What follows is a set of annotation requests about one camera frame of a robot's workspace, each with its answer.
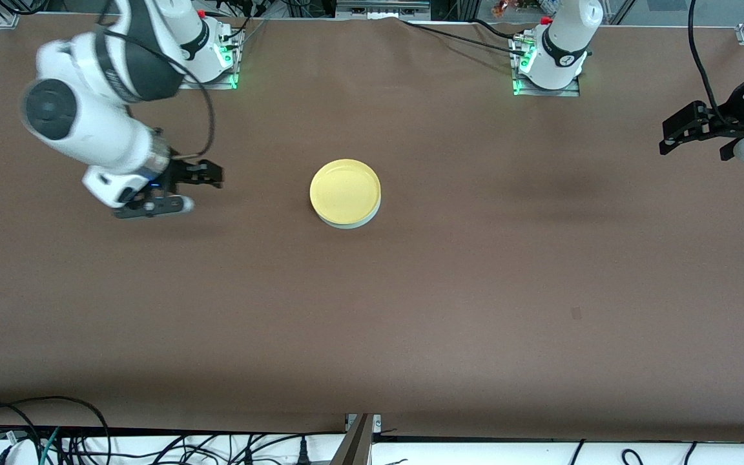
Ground yellow round plate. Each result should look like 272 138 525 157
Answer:
309 159 382 220

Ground pale green round plate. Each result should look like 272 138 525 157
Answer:
314 194 382 230

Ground colourful background items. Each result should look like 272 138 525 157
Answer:
491 0 541 17

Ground brown table cloth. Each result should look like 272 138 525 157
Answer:
0 13 744 443

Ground aluminium profile beam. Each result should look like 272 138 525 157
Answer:
330 413 374 465

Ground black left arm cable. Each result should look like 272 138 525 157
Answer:
688 0 734 127

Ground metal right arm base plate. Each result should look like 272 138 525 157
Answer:
172 29 238 90

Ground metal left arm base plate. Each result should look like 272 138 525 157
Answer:
512 32 581 98

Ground grey base cable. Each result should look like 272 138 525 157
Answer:
238 18 268 49

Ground short black base cable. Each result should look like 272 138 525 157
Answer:
472 18 524 41

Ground grey metal bracket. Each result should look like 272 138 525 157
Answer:
336 0 431 20

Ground long black base cable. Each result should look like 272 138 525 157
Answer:
401 19 528 57

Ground black looped cable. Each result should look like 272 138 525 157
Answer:
0 396 111 465

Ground teal cable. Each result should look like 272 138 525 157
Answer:
39 426 61 465

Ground small metal corner bracket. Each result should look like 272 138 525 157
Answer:
345 413 382 432

